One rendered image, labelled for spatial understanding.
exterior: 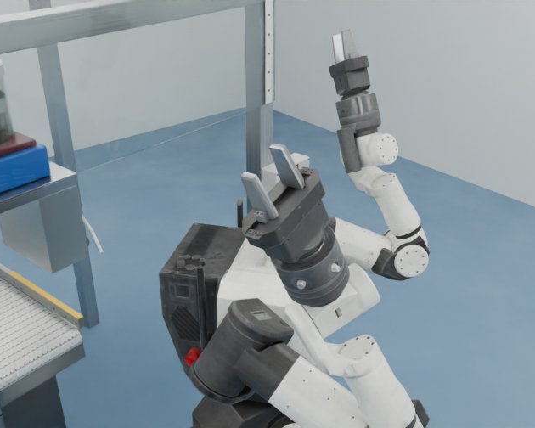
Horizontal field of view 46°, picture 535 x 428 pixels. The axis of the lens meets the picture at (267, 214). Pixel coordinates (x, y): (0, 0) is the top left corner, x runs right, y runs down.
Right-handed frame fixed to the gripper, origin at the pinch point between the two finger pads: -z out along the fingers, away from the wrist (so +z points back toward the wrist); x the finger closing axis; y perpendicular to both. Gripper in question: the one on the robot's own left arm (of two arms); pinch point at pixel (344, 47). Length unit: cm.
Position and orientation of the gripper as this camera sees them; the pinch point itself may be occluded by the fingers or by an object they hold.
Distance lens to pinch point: 140.0
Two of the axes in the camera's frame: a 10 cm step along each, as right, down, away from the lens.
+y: -9.4, 2.6, -2.2
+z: 2.3, 9.6, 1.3
